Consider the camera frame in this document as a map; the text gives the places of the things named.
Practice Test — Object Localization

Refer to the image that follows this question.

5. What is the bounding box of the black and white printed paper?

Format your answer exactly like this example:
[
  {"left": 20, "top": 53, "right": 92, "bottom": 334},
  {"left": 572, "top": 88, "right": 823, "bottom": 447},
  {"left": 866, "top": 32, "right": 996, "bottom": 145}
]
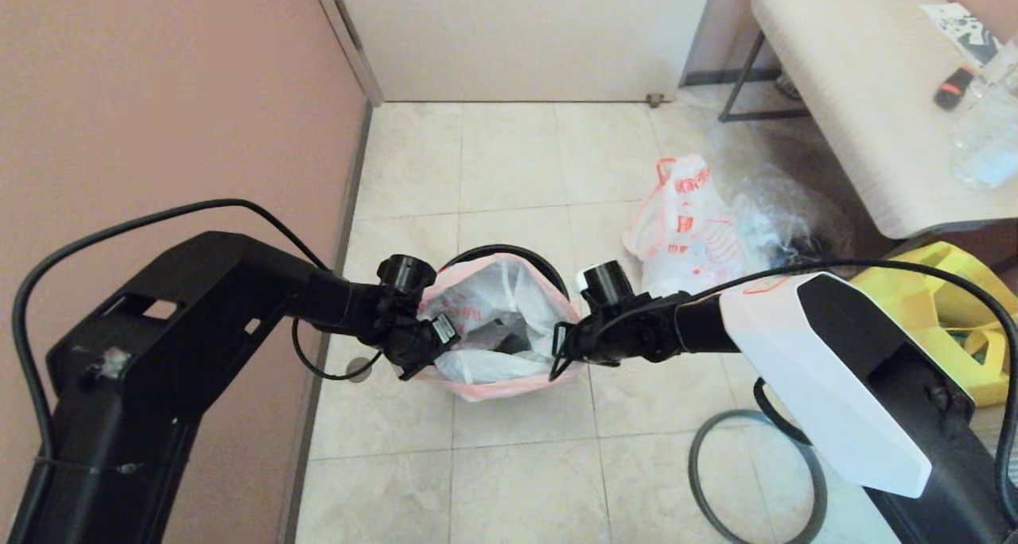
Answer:
[{"left": 920, "top": 2, "right": 1001, "bottom": 66}]

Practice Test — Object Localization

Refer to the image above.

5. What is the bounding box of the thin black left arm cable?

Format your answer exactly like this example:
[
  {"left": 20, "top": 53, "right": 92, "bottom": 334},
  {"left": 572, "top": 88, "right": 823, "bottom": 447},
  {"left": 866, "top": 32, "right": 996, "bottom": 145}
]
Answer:
[{"left": 12, "top": 198, "right": 331, "bottom": 461}]

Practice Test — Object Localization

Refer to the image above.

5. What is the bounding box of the black and orange marker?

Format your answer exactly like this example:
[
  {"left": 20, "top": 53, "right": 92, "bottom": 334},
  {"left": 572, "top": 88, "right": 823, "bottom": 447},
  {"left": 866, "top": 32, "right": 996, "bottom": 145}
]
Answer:
[{"left": 933, "top": 65, "right": 977, "bottom": 111}]

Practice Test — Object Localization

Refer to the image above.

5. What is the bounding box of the braided black right arm hose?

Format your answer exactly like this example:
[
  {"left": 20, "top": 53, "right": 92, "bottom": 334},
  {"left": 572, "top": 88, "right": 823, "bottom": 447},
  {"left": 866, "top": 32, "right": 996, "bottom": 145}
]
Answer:
[{"left": 752, "top": 377, "right": 812, "bottom": 447}]

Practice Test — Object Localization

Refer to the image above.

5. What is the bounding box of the white red-printed bin liner bag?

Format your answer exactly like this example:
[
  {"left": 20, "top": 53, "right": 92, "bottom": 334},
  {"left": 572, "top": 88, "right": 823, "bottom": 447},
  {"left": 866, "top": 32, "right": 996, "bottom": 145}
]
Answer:
[{"left": 414, "top": 252, "right": 584, "bottom": 402}]

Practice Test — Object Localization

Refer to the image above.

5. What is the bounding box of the yellow fabric tote bag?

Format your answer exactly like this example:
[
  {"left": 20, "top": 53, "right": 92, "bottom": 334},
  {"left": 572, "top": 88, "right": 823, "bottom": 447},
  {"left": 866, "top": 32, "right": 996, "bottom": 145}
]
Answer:
[{"left": 851, "top": 242, "right": 1018, "bottom": 408}]

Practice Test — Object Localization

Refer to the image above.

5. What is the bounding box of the white red plastic bag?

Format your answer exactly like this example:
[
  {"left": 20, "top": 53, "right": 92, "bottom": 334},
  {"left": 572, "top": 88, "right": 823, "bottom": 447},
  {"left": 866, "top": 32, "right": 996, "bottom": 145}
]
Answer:
[{"left": 623, "top": 154, "right": 752, "bottom": 298}]

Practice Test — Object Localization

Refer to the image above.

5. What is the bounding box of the black round trash bin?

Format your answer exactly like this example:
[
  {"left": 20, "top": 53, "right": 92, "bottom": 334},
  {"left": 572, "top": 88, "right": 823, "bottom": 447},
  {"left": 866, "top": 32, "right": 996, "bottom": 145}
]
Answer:
[{"left": 445, "top": 244, "right": 569, "bottom": 298}]

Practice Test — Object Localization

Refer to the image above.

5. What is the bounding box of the grey bin rim ring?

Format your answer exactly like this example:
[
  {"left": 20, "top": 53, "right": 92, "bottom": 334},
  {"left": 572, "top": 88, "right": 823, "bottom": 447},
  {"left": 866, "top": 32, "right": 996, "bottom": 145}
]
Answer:
[{"left": 689, "top": 409, "right": 828, "bottom": 544}]

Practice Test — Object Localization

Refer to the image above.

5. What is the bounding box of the clear plastic bag with items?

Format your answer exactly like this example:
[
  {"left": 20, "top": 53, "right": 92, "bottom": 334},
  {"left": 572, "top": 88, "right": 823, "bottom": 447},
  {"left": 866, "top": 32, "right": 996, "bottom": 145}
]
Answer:
[{"left": 732, "top": 170, "right": 852, "bottom": 270}]

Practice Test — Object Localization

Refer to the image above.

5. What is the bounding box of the beige bench with metal legs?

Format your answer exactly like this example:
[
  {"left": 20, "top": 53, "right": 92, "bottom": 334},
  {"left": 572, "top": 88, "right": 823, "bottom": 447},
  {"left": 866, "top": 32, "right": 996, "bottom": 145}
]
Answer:
[{"left": 718, "top": 0, "right": 1018, "bottom": 240}]

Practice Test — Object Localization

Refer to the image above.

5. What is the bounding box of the clear plastic water bottle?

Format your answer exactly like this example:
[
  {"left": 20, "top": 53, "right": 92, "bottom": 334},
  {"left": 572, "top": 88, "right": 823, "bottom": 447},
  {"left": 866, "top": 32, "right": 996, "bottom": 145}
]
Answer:
[{"left": 946, "top": 39, "right": 1018, "bottom": 191}]

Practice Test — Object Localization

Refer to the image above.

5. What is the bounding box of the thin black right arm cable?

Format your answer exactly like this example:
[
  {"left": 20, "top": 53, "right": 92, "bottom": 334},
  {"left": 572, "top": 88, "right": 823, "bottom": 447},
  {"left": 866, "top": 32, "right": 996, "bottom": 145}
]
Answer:
[{"left": 549, "top": 258, "right": 1018, "bottom": 529}]

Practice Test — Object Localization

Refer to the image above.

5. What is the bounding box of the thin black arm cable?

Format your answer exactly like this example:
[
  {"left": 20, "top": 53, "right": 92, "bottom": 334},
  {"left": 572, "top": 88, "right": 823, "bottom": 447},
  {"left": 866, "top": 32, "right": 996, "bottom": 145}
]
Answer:
[
  {"left": 549, "top": 258, "right": 1018, "bottom": 529},
  {"left": 12, "top": 198, "right": 331, "bottom": 461}
]

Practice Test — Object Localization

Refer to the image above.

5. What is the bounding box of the white door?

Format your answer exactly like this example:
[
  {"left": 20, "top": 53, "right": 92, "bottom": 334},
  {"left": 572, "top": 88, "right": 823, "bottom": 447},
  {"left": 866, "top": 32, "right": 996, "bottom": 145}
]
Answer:
[{"left": 330, "top": 0, "right": 717, "bottom": 103}]

